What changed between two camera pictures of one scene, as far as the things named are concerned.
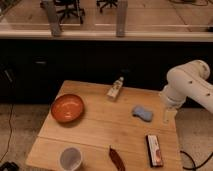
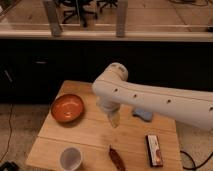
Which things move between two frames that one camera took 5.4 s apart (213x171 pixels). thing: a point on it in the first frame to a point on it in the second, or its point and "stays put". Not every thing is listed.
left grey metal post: x=53 y=17 stays put
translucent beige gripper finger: x=169 y=115 to x=115 y=118
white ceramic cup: x=70 y=158 stays put
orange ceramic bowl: x=67 y=107 stays put
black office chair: x=66 y=7 to x=86 y=16
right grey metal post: x=121 y=18 stays put
